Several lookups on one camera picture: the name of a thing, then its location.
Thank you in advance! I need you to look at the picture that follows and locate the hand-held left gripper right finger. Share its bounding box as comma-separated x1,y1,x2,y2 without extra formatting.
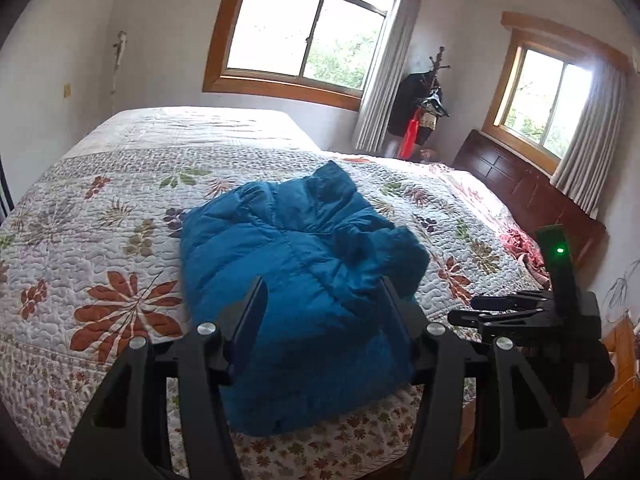
380,276,586,480

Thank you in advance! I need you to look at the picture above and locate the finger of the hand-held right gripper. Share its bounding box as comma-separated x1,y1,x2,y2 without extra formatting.
471,291,554,312
446,308,554,335

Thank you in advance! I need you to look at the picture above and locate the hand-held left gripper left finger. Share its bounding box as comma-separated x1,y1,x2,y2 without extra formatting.
57,275,268,480

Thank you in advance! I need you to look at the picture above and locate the blue puffer jacket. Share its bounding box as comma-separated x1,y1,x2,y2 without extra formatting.
179,160,432,437

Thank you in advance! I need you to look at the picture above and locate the black clothes hanger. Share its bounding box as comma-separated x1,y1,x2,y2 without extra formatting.
421,87,452,119

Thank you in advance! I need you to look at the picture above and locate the pink crumpled cloth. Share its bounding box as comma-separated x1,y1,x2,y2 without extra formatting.
500,229,551,287

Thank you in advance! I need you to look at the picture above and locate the light wooden nightstand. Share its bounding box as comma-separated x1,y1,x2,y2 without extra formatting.
599,310,640,439

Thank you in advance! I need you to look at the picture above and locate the dark wooden headboard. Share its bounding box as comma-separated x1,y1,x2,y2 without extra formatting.
451,129,609,272

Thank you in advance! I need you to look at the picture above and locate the floral quilted bedspread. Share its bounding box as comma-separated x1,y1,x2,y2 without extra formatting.
0,106,551,476

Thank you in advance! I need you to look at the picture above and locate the grey curtain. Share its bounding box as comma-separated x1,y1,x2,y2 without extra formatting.
550,61,629,219
351,0,427,155

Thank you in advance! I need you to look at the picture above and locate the red hanging garment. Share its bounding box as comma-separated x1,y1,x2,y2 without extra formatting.
399,117,422,161

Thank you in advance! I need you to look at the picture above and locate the small wooden-framed window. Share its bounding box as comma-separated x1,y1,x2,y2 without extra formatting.
481,11,632,177

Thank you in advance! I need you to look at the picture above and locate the black hanging garment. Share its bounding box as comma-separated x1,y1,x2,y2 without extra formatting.
387,73,432,137

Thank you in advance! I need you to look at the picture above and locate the wooden coat rack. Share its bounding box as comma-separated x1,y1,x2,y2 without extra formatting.
387,46,454,162

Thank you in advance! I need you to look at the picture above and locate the wide wooden-framed window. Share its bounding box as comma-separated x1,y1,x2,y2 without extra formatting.
202,0,439,112

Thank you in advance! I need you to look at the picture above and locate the dark chair frame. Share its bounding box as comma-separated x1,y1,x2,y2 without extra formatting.
0,155,16,222

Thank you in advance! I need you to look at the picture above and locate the white wall-mounted device with cord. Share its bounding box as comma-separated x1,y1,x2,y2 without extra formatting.
111,31,128,94

